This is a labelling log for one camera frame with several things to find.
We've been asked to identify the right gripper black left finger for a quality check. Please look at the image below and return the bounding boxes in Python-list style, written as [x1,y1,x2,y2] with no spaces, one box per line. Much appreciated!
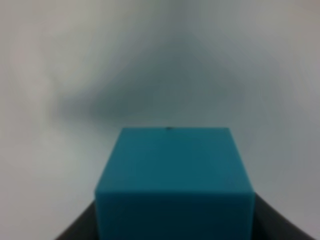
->
[55,201,99,240]

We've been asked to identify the blue cube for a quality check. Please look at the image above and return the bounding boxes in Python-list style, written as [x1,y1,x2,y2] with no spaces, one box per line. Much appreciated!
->
[95,127,255,240]

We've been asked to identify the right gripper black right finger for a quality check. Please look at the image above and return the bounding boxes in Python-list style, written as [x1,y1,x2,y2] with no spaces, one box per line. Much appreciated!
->
[251,194,313,240]

